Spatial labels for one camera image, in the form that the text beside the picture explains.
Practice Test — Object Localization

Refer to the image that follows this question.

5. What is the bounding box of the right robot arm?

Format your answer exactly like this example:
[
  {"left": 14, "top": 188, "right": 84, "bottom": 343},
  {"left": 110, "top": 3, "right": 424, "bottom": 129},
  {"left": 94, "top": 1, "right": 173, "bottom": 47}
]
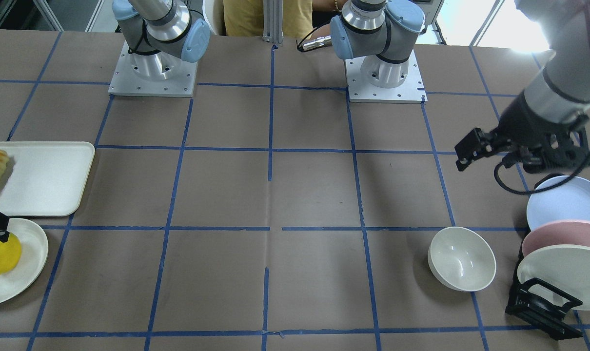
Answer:
[{"left": 0, "top": 0, "right": 210, "bottom": 233}]

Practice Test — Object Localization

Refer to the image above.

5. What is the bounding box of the aluminium frame post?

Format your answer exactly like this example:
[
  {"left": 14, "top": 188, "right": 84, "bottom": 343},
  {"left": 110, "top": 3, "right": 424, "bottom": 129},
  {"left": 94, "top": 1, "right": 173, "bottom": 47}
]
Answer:
[{"left": 262, "top": 0, "right": 284, "bottom": 47}]

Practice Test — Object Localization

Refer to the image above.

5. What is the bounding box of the white rectangular tray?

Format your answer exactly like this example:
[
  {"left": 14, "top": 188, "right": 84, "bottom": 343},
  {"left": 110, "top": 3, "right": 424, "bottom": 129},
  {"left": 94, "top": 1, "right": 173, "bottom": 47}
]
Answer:
[{"left": 0, "top": 141, "right": 95, "bottom": 217}]

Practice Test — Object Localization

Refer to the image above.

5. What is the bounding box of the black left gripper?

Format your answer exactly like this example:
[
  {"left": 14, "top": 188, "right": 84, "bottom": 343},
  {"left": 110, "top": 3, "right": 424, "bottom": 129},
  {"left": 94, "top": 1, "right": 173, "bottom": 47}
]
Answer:
[{"left": 454, "top": 93, "right": 590, "bottom": 174}]

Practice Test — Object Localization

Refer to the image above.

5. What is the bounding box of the yellow lemon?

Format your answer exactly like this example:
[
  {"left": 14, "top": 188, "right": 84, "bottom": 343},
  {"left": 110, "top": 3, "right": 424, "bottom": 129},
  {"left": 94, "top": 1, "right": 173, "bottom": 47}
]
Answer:
[{"left": 0, "top": 233, "right": 22, "bottom": 275}]

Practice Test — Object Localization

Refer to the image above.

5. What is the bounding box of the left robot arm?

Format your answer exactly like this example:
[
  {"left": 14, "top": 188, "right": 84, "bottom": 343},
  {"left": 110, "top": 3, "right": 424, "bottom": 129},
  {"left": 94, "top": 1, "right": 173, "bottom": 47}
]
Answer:
[{"left": 454, "top": 0, "right": 590, "bottom": 174}]

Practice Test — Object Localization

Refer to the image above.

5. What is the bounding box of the white ceramic bowl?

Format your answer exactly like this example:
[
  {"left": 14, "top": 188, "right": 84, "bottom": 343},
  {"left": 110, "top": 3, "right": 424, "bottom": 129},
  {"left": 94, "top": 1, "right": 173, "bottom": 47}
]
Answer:
[{"left": 427, "top": 226, "right": 496, "bottom": 293}]

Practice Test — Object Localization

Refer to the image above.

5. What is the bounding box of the cream plate in rack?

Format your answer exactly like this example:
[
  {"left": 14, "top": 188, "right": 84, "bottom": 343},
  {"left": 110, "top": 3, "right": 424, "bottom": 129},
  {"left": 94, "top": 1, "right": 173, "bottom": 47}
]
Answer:
[{"left": 516, "top": 244, "right": 590, "bottom": 311}]

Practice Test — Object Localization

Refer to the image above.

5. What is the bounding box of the light blue plate in rack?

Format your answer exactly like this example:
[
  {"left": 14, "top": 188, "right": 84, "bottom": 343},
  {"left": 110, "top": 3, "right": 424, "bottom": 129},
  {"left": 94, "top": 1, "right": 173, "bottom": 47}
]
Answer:
[{"left": 526, "top": 177, "right": 590, "bottom": 230}]

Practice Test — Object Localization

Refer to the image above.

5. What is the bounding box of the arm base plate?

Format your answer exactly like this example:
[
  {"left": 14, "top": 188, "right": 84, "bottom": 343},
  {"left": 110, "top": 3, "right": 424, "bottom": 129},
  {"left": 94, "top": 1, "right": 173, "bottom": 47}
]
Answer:
[
  {"left": 108, "top": 43, "right": 197, "bottom": 98},
  {"left": 344, "top": 51, "right": 427, "bottom": 104}
]

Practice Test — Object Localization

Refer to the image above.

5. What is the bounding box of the white round plate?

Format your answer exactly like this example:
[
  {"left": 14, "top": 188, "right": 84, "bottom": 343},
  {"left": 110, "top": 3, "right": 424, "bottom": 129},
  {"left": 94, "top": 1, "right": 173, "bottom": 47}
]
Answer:
[{"left": 0, "top": 218, "right": 48, "bottom": 304}]

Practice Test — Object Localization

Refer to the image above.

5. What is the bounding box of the pink plate in rack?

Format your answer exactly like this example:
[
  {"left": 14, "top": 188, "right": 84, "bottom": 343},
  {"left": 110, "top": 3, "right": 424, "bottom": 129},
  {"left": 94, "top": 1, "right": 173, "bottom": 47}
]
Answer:
[{"left": 521, "top": 219, "right": 590, "bottom": 256}]

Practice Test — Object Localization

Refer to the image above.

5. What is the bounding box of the person in yellow shirt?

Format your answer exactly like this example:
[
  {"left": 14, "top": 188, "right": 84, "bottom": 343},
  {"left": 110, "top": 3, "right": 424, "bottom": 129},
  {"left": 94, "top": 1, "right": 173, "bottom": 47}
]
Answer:
[{"left": 223, "top": 0, "right": 346, "bottom": 39}]

